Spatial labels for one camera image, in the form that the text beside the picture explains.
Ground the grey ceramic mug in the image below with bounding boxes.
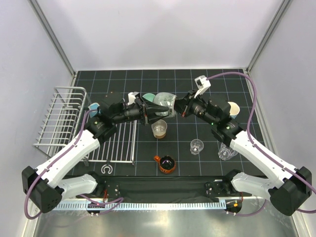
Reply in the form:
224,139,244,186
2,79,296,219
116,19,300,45
153,92,177,118

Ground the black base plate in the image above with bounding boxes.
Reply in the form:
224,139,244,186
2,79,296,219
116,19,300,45
88,175,242,203

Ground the orange black ceramic cup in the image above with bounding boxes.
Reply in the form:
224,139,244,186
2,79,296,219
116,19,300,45
154,156,176,174

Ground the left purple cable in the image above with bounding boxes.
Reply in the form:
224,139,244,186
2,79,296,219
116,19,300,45
24,110,124,220

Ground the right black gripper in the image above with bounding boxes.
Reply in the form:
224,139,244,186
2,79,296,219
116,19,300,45
168,89,217,126

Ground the slotted cable duct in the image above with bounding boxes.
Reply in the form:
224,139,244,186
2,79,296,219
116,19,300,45
54,200,226,212

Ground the small clear glass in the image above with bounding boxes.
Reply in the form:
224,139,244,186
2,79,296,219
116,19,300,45
190,139,204,155

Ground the blue ceramic mug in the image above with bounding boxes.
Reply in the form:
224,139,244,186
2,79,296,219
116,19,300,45
88,103,101,118

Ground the metal wire dish rack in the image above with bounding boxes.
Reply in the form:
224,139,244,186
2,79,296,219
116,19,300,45
33,86,137,165

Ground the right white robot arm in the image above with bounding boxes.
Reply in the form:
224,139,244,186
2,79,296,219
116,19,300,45
174,91,314,216

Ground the black grid mat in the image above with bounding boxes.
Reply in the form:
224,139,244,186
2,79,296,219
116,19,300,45
68,69,262,176

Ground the steel tumbler cup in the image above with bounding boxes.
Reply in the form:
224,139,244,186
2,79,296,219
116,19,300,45
151,119,167,139

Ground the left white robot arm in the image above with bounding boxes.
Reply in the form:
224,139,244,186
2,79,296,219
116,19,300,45
22,92,174,219

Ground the large clear plastic cup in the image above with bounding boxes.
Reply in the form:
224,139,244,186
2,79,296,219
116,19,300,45
218,143,238,161

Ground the purple cable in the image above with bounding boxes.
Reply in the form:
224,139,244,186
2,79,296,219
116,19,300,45
24,110,124,220
206,71,316,217

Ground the light blue tall mug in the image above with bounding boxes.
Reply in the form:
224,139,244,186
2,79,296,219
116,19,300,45
228,102,240,119

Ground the mint green cup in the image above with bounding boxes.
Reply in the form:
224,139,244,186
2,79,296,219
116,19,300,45
143,93,156,102

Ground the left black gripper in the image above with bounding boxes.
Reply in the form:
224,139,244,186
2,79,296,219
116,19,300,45
112,97,169,125

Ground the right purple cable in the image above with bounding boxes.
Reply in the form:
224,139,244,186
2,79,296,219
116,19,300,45
206,71,316,217

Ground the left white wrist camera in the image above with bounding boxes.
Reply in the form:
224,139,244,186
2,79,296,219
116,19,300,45
127,92,139,105

